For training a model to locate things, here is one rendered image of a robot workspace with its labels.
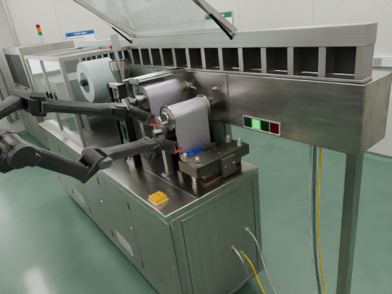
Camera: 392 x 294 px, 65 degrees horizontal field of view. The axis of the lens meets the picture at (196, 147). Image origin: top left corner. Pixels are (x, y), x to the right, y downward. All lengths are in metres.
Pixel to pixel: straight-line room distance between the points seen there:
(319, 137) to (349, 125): 0.15
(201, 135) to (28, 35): 5.62
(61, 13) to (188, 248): 6.19
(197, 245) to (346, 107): 1.00
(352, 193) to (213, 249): 0.79
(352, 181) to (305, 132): 0.36
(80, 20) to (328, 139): 6.45
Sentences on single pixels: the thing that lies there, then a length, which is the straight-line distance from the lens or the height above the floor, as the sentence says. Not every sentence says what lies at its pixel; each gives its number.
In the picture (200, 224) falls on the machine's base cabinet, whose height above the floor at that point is 0.74.
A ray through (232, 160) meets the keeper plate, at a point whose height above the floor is 0.99.
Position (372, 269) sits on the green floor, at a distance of 2.61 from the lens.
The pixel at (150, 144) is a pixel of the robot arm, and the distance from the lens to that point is 1.55.
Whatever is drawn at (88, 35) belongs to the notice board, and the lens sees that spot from 7.38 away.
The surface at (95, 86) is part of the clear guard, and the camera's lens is 2.58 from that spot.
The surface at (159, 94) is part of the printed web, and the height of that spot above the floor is 1.35.
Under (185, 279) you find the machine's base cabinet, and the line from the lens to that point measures 1.81.
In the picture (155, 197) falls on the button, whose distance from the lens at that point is 1.62.
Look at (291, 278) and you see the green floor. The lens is 2.44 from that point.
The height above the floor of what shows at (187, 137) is 1.12.
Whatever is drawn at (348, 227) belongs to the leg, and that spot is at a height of 0.65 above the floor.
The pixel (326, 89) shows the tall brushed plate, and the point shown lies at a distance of 1.41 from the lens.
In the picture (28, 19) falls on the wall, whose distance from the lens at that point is 7.10.
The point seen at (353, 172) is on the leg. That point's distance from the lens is 1.68.
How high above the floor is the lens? 1.75
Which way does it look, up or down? 23 degrees down
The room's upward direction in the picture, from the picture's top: 7 degrees counter-clockwise
